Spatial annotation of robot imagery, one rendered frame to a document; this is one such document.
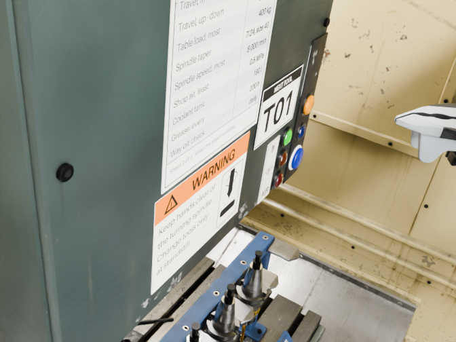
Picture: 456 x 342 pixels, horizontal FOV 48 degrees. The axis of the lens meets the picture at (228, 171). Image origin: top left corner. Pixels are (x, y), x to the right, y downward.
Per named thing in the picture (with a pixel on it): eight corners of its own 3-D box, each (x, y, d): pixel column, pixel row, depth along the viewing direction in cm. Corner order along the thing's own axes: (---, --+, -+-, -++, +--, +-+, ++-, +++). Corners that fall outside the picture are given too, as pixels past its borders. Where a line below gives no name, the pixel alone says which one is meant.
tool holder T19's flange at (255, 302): (245, 281, 112) (246, 273, 110) (269, 295, 109) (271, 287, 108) (229, 300, 107) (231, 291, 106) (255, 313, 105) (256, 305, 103)
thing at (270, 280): (282, 279, 112) (283, 277, 112) (271, 294, 108) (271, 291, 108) (254, 265, 115) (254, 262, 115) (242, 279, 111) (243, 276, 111)
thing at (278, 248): (302, 252, 121) (303, 249, 120) (293, 264, 117) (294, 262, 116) (276, 239, 123) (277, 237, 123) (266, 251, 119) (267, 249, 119)
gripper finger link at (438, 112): (385, 150, 68) (452, 159, 69) (398, 111, 65) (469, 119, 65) (380, 139, 71) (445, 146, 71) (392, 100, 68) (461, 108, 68)
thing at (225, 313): (217, 310, 101) (222, 286, 97) (238, 319, 100) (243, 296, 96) (207, 326, 97) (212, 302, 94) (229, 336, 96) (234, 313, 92)
